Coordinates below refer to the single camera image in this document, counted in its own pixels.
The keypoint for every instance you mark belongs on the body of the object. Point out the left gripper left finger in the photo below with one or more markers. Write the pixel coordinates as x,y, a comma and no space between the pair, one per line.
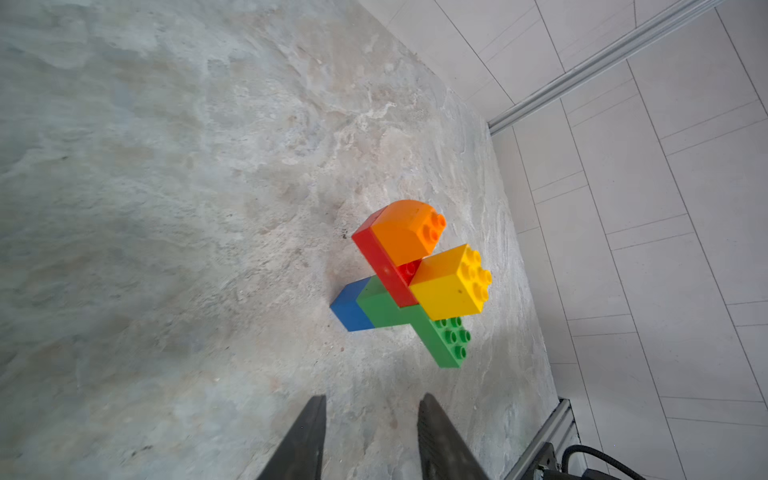
300,453

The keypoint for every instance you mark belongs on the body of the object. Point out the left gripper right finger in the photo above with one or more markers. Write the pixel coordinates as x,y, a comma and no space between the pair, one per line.
443,452

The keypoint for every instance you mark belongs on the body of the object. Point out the long green lego brick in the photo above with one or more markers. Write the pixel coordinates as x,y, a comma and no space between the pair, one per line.
447,340

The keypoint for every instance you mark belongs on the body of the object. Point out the blue square lego brick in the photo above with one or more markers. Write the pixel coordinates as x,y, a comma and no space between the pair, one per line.
347,309

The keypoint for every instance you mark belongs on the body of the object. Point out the yellow square lego brick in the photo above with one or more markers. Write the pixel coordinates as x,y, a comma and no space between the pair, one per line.
452,283

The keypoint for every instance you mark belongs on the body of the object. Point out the long red lego brick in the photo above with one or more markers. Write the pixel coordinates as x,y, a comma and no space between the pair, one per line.
380,261

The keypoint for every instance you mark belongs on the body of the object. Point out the orange square lego brick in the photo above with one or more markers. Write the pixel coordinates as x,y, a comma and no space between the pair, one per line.
409,230

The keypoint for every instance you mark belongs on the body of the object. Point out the small green lego brick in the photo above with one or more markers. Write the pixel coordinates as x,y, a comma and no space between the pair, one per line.
379,306

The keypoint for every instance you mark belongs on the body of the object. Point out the aluminium front rail frame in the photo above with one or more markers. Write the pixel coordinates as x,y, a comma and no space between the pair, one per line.
542,459

